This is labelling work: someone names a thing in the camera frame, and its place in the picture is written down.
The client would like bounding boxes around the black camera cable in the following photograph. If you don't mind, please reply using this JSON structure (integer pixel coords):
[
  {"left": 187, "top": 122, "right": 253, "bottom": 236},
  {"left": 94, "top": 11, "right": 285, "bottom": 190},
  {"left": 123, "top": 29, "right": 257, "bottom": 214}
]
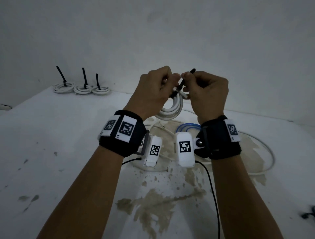
[
  {"left": 195, "top": 160, "right": 221, "bottom": 239},
  {"left": 122, "top": 157, "right": 142, "bottom": 165}
]

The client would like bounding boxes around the person's left forearm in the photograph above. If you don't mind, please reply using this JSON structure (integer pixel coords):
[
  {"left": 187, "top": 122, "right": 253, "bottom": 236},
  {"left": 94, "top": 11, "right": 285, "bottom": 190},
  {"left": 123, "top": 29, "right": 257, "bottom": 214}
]
[{"left": 37, "top": 145, "right": 123, "bottom": 239}]

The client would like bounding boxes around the black wrist strap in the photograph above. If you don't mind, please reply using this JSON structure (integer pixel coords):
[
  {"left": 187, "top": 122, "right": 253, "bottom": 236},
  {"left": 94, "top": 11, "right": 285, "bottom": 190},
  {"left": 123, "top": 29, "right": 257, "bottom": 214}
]
[
  {"left": 98, "top": 110, "right": 150, "bottom": 158},
  {"left": 194, "top": 115, "right": 242, "bottom": 160}
]

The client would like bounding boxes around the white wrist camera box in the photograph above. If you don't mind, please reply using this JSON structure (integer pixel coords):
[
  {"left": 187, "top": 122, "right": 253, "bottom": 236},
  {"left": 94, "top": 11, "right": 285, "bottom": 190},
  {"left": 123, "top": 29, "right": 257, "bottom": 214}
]
[
  {"left": 142, "top": 135, "right": 163, "bottom": 167},
  {"left": 175, "top": 132, "right": 206, "bottom": 168}
]

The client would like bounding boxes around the black cable ties bunch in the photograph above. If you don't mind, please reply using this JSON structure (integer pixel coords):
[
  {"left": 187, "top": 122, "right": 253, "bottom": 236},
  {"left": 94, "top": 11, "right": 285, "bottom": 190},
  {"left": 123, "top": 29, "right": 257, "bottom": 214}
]
[{"left": 301, "top": 206, "right": 315, "bottom": 220}]

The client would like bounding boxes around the person's left hand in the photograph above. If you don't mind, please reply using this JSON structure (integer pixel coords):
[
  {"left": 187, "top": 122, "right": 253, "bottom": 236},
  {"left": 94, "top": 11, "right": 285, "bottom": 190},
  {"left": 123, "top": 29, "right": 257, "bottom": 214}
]
[{"left": 123, "top": 66, "right": 181, "bottom": 121}]

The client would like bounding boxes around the person's right hand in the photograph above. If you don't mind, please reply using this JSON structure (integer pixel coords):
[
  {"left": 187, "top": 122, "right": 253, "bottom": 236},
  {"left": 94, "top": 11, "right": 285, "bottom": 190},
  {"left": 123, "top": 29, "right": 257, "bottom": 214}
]
[{"left": 181, "top": 71, "right": 229, "bottom": 125}]

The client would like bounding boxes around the short white cable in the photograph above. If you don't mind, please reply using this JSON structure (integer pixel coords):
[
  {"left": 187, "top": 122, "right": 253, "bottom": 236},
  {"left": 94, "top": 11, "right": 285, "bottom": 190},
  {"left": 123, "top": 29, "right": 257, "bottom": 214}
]
[
  {"left": 154, "top": 83, "right": 190, "bottom": 121},
  {"left": 73, "top": 84, "right": 94, "bottom": 95},
  {"left": 53, "top": 82, "right": 75, "bottom": 94},
  {"left": 91, "top": 86, "right": 111, "bottom": 96}
]

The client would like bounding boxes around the white checkered marker tag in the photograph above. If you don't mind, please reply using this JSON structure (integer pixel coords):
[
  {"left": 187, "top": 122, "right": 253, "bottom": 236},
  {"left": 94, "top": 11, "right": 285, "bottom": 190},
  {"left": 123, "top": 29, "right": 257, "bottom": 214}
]
[
  {"left": 224, "top": 119, "right": 241, "bottom": 143},
  {"left": 100, "top": 115, "right": 137, "bottom": 143}
]

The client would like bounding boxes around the person's right forearm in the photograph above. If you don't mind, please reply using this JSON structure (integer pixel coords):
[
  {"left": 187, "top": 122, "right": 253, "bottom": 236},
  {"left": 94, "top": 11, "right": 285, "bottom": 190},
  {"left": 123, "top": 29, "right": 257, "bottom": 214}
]
[{"left": 211, "top": 155, "right": 285, "bottom": 239}]

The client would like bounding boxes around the long white cable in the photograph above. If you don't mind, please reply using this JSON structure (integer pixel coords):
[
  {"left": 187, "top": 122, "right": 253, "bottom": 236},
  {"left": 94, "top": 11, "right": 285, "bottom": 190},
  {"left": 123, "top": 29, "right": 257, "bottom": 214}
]
[{"left": 137, "top": 108, "right": 275, "bottom": 175}]

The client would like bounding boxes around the blue cable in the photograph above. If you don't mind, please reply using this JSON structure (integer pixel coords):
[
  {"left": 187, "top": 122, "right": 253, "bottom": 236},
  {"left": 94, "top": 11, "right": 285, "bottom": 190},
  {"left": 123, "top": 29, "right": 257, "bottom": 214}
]
[{"left": 177, "top": 123, "right": 202, "bottom": 135}]

